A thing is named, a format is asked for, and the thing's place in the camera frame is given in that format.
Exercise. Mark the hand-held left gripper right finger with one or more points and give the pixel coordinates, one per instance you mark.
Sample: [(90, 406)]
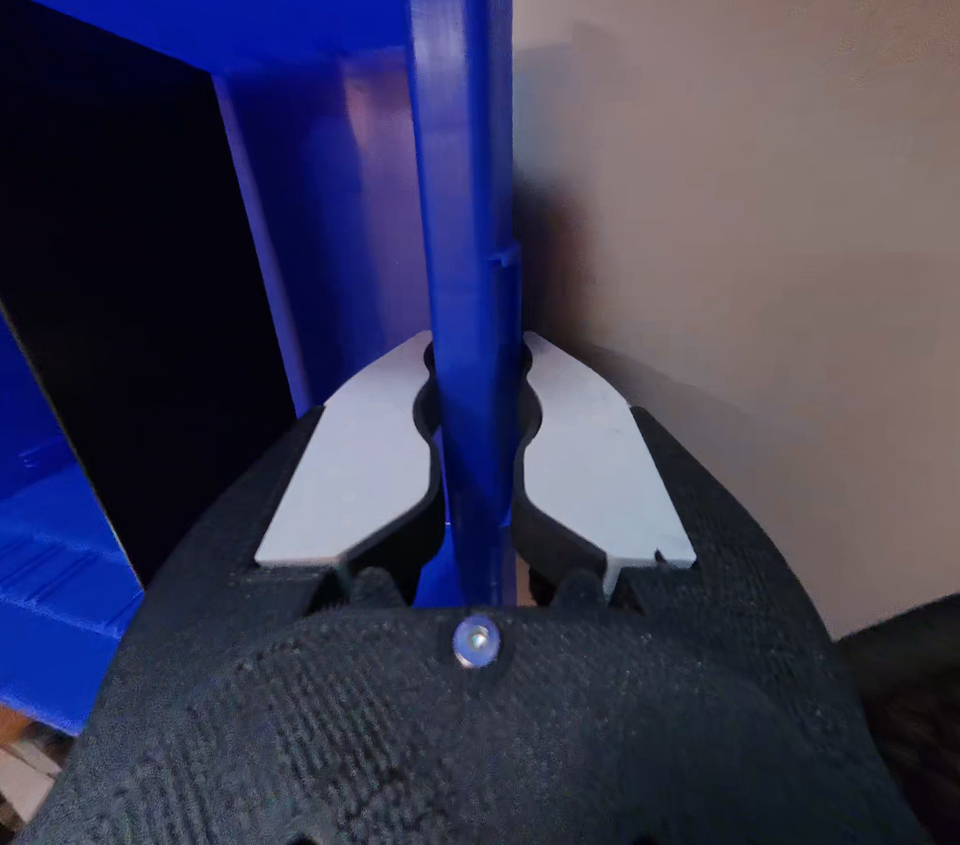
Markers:
[(600, 477)]

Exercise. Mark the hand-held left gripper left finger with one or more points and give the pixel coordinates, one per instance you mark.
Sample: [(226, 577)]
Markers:
[(360, 477)]

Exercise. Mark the blue plastic storage bin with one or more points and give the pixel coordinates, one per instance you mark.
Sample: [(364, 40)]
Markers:
[(465, 185)]

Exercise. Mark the black bin divider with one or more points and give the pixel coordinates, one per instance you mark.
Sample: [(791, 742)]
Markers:
[(135, 260)]

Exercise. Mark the black mesh chair armrest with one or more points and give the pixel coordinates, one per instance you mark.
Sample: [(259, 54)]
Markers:
[(915, 710)]

